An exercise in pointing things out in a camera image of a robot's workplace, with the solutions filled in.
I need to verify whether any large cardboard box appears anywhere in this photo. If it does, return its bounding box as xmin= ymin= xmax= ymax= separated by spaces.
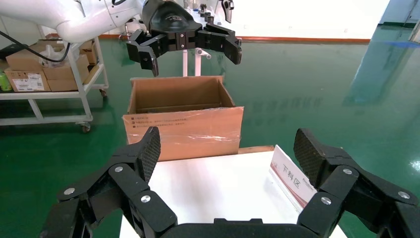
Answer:
xmin=122 ymin=75 xmax=245 ymax=162

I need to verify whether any green bottle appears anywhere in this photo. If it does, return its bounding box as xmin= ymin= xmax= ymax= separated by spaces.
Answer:
xmin=0 ymin=70 xmax=13 ymax=92

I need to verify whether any white metal cart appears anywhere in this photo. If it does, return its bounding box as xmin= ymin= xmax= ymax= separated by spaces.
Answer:
xmin=0 ymin=24 xmax=109 ymax=134

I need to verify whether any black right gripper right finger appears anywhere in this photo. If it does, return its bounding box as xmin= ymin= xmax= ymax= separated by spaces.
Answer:
xmin=293 ymin=127 xmax=420 ymax=238

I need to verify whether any wooden board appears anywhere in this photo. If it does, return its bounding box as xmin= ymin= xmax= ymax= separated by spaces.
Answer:
xmin=238 ymin=145 xmax=275 ymax=155

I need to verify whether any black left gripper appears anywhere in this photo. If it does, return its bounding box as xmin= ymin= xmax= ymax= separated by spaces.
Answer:
xmin=126 ymin=0 xmax=243 ymax=78

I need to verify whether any white plastic bag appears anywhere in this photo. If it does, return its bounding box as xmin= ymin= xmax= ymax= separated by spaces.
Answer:
xmin=39 ymin=44 xmax=71 ymax=68

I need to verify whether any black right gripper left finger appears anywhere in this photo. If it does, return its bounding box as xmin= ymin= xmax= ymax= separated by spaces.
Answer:
xmin=39 ymin=126 xmax=178 ymax=238

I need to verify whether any cardboard box with white label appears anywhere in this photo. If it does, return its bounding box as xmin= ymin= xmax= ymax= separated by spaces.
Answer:
xmin=3 ymin=67 xmax=52 ymax=93

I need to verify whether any white pipe stand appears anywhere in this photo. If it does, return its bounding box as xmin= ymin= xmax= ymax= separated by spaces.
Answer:
xmin=182 ymin=47 xmax=212 ymax=78

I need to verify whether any plain brown cardboard box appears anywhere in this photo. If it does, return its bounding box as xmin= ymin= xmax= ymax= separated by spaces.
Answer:
xmin=43 ymin=54 xmax=90 ymax=81
xmin=47 ymin=78 xmax=89 ymax=92
xmin=79 ymin=39 xmax=99 ymax=65
xmin=5 ymin=46 xmax=50 ymax=71

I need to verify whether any acrylic sign with Chinese text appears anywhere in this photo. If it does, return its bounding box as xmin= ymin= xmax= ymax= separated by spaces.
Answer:
xmin=269 ymin=144 xmax=319 ymax=214

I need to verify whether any thin black camera cable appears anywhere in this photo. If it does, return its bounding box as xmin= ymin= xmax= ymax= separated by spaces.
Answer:
xmin=0 ymin=30 xmax=72 ymax=63

